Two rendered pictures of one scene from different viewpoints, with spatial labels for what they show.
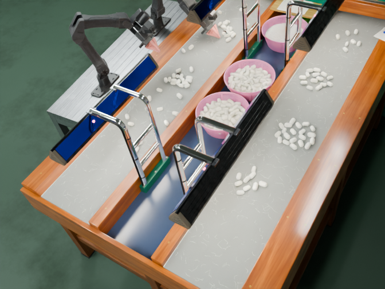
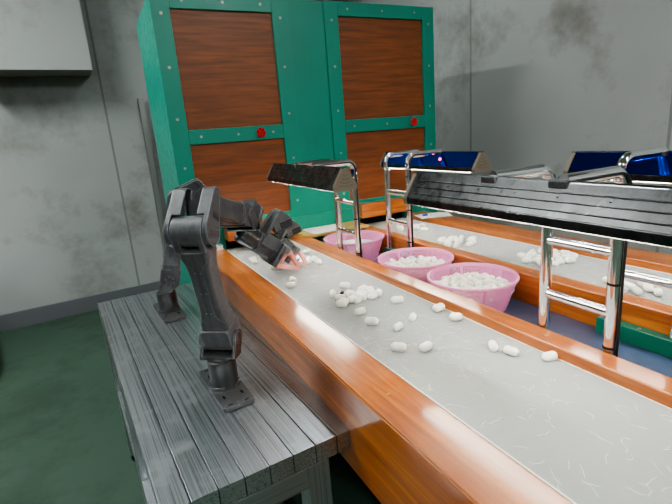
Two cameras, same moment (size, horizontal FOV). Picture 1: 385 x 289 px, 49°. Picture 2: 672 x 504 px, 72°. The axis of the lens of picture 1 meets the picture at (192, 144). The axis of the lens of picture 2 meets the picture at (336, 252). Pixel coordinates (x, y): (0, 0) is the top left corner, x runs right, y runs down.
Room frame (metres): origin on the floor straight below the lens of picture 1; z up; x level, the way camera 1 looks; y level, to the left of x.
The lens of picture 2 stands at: (1.30, 1.19, 1.21)
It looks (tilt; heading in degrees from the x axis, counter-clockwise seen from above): 14 degrees down; 292
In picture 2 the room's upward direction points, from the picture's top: 4 degrees counter-clockwise
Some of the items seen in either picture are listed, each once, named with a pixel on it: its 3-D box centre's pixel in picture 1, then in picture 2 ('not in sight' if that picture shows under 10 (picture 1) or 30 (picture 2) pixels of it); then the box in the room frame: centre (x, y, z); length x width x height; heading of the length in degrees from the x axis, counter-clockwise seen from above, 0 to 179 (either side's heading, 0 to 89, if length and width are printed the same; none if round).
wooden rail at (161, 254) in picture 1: (263, 113); (483, 274); (1.41, -0.37, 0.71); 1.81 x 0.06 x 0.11; 139
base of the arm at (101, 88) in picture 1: (103, 79); (223, 372); (1.92, 0.43, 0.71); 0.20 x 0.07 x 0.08; 143
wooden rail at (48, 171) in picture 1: (150, 79); (291, 338); (1.88, 0.16, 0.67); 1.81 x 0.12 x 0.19; 139
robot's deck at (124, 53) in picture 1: (168, 65); (274, 325); (2.00, 0.05, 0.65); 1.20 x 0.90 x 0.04; 143
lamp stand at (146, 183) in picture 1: (131, 139); (551, 283); (1.24, 0.25, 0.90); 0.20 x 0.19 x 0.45; 139
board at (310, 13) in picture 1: (300, 7); (331, 229); (2.14, -0.79, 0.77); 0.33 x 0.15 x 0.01; 49
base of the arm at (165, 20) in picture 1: (157, 21); (167, 301); (2.39, 0.06, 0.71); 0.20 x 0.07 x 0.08; 143
